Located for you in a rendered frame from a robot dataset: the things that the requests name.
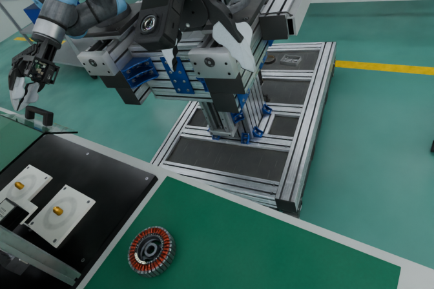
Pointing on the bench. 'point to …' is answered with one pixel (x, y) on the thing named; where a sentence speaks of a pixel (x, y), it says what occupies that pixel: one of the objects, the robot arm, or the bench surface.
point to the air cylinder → (13, 264)
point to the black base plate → (108, 209)
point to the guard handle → (40, 114)
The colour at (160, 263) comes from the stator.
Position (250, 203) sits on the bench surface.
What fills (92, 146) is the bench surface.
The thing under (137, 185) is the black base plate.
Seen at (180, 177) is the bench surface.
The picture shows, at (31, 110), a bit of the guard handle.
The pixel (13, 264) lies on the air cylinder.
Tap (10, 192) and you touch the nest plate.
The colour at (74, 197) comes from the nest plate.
